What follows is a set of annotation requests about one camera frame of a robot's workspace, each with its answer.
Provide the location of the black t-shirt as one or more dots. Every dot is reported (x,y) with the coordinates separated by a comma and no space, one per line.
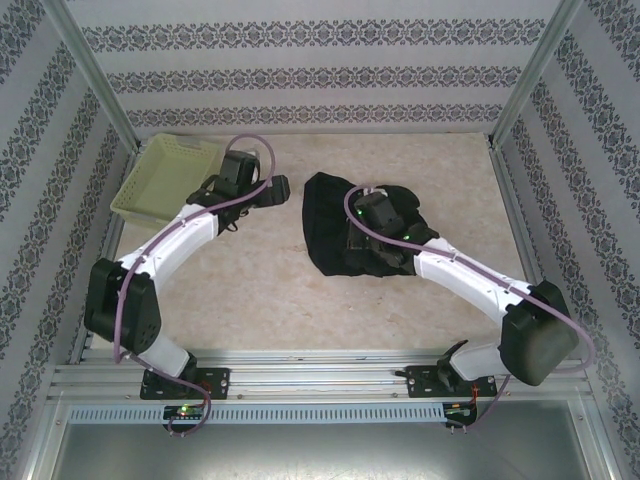
(325,225)

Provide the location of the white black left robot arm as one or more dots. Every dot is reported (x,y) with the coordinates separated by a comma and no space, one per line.
(190,230)

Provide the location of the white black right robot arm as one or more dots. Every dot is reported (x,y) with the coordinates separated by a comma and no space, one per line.
(470,280)

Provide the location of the pale green plastic basket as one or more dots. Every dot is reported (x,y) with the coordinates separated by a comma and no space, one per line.
(165,175)

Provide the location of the small circuit board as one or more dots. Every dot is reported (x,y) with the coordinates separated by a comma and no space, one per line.
(460,409)
(185,412)

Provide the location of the steel sheet panel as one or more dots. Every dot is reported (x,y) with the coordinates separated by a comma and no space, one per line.
(320,450)

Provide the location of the aluminium side rail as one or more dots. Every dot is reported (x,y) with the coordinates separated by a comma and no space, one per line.
(520,225)
(112,235)

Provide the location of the aluminium frame post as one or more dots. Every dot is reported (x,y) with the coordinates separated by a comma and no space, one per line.
(100,75)
(535,75)

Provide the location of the aluminium base rail beam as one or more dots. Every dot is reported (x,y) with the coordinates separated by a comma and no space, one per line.
(320,375)

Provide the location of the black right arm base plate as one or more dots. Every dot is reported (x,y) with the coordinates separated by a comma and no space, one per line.
(417,382)

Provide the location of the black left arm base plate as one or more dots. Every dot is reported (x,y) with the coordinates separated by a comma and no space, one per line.
(220,382)

